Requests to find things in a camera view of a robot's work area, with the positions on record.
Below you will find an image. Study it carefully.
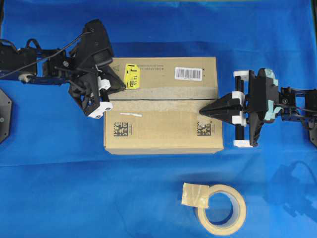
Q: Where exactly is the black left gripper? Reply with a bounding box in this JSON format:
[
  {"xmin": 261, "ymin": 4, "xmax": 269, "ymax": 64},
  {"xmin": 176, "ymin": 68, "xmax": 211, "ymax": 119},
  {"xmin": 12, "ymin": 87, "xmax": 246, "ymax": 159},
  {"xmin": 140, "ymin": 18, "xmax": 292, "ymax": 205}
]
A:
[{"xmin": 68, "ymin": 19, "xmax": 126, "ymax": 118}]

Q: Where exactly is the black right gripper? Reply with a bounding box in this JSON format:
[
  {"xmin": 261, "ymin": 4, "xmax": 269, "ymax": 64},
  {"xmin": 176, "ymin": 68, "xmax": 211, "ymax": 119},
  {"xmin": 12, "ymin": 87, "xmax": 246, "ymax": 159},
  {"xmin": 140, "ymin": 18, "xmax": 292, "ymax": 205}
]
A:
[{"xmin": 200, "ymin": 68, "xmax": 281, "ymax": 148}]

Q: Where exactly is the brown cardboard box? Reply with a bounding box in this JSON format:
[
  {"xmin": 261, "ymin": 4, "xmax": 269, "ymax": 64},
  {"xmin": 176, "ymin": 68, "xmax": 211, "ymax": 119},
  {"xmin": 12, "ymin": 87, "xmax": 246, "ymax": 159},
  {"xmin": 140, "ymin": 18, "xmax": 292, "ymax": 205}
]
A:
[{"xmin": 104, "ymin": 57, "xmax": 223, "ymax": 155}]

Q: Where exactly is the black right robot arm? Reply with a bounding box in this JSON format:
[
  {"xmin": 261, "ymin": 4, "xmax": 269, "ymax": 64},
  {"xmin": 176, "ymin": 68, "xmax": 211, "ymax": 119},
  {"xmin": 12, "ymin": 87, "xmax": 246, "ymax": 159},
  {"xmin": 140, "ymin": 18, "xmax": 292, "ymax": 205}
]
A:
[{"xmin": 199, "ymin": 68, "xmax": 317, "ymax": 148}]

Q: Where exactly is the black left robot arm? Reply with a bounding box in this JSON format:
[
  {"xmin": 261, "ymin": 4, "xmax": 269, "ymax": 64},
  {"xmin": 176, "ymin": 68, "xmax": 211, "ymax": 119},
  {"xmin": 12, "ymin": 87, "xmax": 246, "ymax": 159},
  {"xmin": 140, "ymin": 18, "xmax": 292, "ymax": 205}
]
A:
[{"xmin": 0, "ymin": 19, "xmax": 126, "ymax": 119}]

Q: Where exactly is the beige packing tape roll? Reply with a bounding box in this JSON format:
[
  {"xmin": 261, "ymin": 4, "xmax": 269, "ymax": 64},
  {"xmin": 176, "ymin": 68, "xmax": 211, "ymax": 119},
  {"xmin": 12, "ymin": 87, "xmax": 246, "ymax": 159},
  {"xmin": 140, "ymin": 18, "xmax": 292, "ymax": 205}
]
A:
[{"xmin": 181, "ymin": 183, "xmax": 247, "ymax": 236}]

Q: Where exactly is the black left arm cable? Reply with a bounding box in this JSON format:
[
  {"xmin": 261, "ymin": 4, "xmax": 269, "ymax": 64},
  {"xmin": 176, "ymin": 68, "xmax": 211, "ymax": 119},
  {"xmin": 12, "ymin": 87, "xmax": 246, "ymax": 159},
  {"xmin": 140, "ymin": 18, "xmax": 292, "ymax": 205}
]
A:
[{"xmin": 0, "ymin": 31, "xmax": 92, "ymax": 75}]

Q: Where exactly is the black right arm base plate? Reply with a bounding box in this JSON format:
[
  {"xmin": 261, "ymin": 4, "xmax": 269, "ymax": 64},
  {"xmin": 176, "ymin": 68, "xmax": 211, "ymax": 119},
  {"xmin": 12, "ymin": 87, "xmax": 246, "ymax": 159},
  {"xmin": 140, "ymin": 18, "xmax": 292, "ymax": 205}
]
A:
[{"xmin": 309, "ymin": 127, "xmax": 317, "ymax": 147}]

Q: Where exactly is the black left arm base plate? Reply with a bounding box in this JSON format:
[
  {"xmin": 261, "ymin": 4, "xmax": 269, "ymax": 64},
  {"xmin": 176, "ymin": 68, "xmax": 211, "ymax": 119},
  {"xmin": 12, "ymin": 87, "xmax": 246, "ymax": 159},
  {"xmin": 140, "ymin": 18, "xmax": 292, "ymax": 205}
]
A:
[{"xmin": 0, "ymin": 89, "xmax": 12, "ymax": 143}]

